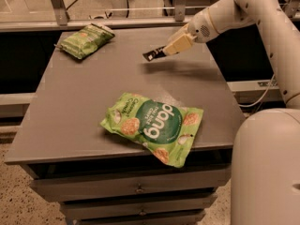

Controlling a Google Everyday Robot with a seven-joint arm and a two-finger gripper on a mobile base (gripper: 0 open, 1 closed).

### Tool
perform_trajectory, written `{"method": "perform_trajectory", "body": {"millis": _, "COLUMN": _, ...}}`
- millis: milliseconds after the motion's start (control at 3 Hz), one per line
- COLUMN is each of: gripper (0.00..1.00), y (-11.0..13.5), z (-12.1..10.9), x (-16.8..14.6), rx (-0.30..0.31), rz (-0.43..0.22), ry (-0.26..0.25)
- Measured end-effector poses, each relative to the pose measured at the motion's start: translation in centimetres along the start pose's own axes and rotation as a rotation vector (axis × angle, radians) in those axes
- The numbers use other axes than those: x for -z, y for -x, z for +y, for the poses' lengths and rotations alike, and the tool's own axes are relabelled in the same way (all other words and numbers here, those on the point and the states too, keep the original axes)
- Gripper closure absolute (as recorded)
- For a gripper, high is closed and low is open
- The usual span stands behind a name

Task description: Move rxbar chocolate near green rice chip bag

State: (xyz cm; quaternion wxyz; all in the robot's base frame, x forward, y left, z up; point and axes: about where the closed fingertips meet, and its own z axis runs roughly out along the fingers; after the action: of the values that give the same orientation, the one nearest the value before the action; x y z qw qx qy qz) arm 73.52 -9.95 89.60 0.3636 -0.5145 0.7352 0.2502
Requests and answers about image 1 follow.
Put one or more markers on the middle grey drawer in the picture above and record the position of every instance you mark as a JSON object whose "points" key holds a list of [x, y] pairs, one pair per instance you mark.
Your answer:
{"points": [[139, 206]]}

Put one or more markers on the top grey drawer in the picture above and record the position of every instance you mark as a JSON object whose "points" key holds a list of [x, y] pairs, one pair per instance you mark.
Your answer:
{"points": [[131, 183]]}

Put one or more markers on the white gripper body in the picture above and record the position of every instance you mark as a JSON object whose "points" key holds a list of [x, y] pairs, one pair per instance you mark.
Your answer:
{"points": [[200, 27]]}

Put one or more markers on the green dang rice chip bag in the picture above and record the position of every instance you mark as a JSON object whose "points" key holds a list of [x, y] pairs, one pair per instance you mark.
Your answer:
{"points": [[168, 132]]}

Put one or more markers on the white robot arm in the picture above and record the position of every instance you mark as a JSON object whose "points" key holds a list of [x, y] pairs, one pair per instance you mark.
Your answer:
{"points": [[266, 151]]}

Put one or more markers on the grey drawer cabinet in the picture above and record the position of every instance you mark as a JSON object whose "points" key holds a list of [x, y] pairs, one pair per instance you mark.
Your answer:
{"points": [[117, 140]]}

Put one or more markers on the small green chip bag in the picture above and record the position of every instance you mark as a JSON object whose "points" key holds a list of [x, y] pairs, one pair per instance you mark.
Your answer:
{"points": [[86, 41]]}

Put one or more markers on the grey metal railing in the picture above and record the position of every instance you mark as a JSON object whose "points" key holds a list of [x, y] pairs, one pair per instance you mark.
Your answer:
{"points": [[45, 15]]}

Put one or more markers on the black rxbar chocolate bar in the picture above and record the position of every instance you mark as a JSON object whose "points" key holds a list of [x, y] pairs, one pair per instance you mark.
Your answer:
{"points": [[154, 54]]}

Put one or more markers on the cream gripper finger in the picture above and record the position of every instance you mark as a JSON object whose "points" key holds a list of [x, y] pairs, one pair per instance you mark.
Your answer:
{"points": [[179, 44], [180, 35]]}

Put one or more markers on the grey drawer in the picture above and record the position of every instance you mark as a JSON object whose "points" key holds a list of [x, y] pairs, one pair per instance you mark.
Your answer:
{"points": [[139, 206], [131, 183], [189, 217]]}

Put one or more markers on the bottom grey drawer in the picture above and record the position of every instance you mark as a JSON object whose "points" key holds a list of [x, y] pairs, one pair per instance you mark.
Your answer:
{"points": [[189, 217]]}

